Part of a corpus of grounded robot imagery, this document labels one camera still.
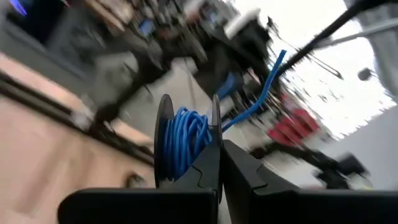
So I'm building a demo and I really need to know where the blue cord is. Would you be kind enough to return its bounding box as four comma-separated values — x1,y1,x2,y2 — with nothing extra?
161,49,288,183

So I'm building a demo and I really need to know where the red storage rack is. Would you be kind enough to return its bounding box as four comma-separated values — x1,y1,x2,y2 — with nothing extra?
267,107,321,147

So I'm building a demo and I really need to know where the black cord spool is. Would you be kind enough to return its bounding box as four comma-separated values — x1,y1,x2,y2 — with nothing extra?
153,93,224,190

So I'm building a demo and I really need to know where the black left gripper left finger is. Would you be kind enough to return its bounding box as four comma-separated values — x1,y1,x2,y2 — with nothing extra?
57,141,222,224

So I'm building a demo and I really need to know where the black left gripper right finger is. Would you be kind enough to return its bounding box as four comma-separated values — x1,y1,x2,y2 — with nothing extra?
222,139,398,224

